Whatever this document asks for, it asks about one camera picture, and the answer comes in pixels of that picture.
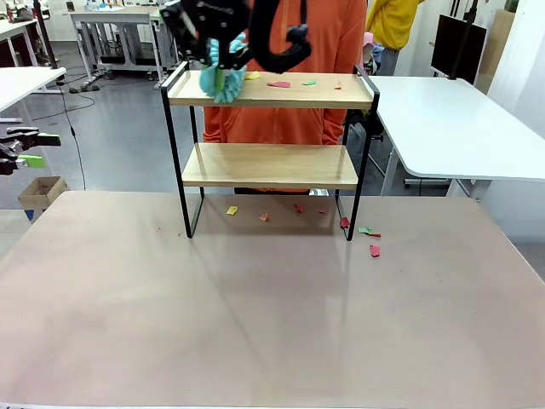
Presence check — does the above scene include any colourful cloth bundle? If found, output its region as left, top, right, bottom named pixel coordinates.
left=361, top=32, right=387, bottom=77

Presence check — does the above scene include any white desk dark panel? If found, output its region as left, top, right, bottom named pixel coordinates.
left=0, top=16, right=48, bottom=68

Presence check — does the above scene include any person torso orange hoodie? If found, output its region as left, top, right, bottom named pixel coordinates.
left=202, top=0, right=368, bottom=195

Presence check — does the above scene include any person in yellow top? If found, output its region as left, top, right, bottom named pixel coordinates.
left=364, top=0, right=426, bottom=77

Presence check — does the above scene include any grey metal desk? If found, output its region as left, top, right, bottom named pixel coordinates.
left=67, top=6, right=180, bottom=84

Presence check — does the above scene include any large white table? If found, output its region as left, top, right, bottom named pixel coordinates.
left=366, top=75, right=545, bottom=201

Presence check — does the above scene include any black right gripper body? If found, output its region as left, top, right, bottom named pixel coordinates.
left=161, top=0, right=251, bottom=67

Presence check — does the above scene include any white side table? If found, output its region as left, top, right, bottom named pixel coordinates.
left=0, top=66, right=67, bottom=114

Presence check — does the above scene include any black right arm cable sleeve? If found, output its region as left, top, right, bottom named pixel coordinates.
left=248, top=0, right=313, bottom=74

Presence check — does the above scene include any two-tier wood shelf black frame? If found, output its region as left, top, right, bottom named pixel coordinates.
left=160, top=60, right=381, bottom=242

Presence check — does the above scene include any black floor cable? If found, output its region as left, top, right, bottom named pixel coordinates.
left=56, top=78, right=97, bottom=192

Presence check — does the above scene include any cardboard box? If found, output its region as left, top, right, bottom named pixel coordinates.
left=17, top=176, right=70, bottom=213

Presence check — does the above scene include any black stand pole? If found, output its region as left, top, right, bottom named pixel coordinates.
left=32, top=0, right=60, bottom=70

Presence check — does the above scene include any black monitor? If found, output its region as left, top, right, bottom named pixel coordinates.
left=430, top=14, right=488, bottom=86

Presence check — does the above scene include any teal microfiber duster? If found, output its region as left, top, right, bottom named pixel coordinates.
left=198, top=32, right=248, bottom=105

